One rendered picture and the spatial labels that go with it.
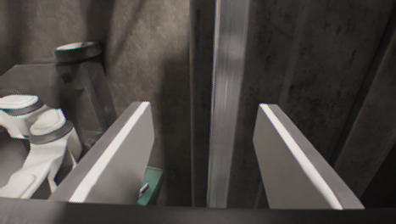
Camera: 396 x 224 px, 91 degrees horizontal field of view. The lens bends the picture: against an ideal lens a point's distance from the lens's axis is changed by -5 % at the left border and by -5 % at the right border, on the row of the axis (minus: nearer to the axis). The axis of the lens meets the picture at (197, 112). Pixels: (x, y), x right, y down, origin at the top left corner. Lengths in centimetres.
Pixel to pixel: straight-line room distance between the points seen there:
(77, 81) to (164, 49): 41
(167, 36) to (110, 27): 28
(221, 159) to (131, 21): 92
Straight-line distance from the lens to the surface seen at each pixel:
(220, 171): 16
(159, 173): 140
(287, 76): 17
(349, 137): 20
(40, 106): 116
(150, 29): 99
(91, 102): 106
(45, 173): 65
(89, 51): 102
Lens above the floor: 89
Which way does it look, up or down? 58 degrees down
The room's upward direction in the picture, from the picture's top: 156 degrees counter-clockwise
